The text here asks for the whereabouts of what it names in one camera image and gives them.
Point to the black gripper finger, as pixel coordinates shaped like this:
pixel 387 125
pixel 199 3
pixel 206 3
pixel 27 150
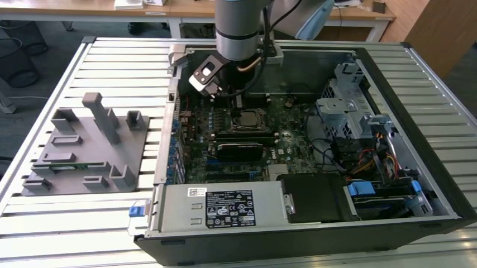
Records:
pixel 238 106

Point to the silver CPU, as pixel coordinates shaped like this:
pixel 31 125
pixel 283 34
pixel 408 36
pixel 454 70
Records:
pixel 250 117

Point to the CPU socket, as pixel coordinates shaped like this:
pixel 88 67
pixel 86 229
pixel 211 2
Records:
pixel 234 129

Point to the black RAM slot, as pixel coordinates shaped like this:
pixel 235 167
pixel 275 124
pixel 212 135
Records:
pixel 261 97
pixel 261 105
pixel 246 137
pixel 261 100
pixel 246 134
pixel 246 140
pixel 270 143

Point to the round coin battery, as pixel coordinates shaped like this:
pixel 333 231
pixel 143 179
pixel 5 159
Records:
pixel 287 104

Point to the black graphics card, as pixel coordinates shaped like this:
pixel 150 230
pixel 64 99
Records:
pixel 238 153

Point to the green motherboard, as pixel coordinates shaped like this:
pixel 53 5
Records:
pixel 294 156

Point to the black expansion slot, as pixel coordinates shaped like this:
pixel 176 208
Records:
pixel 227 176

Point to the silver chipset heatsink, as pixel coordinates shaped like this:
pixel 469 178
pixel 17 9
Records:
pixel 278 171

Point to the silver drive cage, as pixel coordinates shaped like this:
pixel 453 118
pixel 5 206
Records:
pixel 335 117

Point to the flat white box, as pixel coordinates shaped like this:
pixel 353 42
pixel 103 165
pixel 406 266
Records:
pixel 154 2

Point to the black plastic shroud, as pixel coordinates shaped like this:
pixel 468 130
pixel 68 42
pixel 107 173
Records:
pixel 317 198

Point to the silver power supply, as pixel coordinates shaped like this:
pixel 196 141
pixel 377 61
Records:
pixel 175 206

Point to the grey parts rack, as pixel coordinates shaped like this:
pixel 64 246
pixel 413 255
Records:
pixel 90 145

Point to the blue disk carrier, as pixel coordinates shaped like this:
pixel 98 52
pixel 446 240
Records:
pixel 361 190
pixel 416 187

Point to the wooden desk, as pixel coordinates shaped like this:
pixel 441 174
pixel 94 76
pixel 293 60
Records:
pixel 96 12

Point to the small brown box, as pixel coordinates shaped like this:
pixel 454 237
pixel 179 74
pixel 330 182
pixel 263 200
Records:
pixel 378 7

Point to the blue case latch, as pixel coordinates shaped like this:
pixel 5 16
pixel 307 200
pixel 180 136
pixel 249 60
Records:
pixel 135 211

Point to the green RAM stick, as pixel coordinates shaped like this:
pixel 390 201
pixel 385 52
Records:
pixel 71 167

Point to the black open PC case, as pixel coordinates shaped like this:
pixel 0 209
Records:
pixel 261 251

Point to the wooden cabinet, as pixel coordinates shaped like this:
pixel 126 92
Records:
pixel 440 33

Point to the black mesh bin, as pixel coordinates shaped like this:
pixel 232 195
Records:
pixel 33 36
pixel 19 69

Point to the grey stand foot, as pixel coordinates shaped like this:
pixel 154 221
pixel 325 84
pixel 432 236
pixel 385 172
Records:
pixel 7 107

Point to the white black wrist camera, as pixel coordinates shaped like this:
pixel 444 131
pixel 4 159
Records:
pixel 204 74

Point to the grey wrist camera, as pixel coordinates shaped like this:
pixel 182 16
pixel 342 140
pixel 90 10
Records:
pixel 275 54

